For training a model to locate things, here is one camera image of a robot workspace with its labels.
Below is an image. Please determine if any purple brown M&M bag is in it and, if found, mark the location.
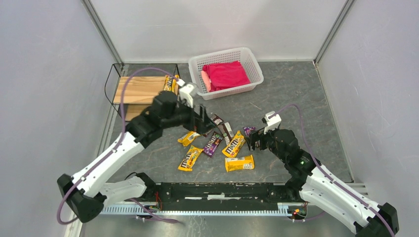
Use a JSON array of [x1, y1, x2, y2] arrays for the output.
[[243, 126, 255, 137]]

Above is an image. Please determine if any yellow candy bag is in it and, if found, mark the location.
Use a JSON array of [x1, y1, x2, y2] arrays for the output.
[[177, 131, 200, 147], [225, 155, 255, 172], [163, 75, 179, 94]]

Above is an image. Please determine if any yellow M&M bag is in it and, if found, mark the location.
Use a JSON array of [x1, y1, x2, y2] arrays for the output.
[[177, 145, 204, 172], [222, 131, 245, 158]]

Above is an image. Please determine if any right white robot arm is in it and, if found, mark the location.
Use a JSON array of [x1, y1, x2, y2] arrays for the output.
[[246, 128, 400, 237]]

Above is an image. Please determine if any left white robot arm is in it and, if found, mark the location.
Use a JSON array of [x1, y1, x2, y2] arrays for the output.
[[56, 91, 216, 225]]

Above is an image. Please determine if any brown candy bag top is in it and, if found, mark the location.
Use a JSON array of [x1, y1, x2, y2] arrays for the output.
[[203, 114, 224, 137]]

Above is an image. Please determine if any brown candy bag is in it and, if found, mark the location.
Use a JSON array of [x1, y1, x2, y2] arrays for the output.
[[203, 114, 224, 137], [217, 122, 235, 146]]

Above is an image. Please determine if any purple candy bag centre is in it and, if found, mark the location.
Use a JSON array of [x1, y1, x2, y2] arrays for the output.
[[203, 131, 223, 158]]

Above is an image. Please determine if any brown candy bag middle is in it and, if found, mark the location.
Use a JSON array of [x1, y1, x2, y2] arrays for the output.
[[217, 122, 235, 146]]

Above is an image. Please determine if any pink folded cloth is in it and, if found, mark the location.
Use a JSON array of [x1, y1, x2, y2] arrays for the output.
[[201, 61, 250, 92]]

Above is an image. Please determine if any white plastic basket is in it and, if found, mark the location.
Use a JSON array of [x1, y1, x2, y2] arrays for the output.
[[188, 47, 264, 100]]

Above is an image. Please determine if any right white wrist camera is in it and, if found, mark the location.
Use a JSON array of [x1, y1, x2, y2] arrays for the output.
[[262, 111, 282, 134]]

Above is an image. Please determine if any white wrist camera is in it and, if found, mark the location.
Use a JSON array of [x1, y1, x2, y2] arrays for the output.
[[177, 79, 198, 108], [262, 111, 282, 134]]

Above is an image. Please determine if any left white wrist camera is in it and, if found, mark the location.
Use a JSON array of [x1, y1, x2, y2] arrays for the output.
[[177, 79, 198, 108]]

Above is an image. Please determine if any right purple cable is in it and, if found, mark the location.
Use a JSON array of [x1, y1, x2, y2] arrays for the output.
[[271, 104, 395, 237]]

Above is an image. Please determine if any purple cable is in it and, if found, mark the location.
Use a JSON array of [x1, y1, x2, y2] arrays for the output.
[[56, 67, 184, 226], [271, 104, 395, 237]]

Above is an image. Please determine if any black wire wooden shelf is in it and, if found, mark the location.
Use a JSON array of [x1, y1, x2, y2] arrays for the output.
[[104, 63, 179, 122]]

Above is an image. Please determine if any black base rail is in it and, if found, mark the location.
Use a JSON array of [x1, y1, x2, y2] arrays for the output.
[[124, 182, 308, 212]]

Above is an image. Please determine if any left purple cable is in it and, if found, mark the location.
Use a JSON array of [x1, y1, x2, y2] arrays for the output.
[[56, 67, 184, 226]]

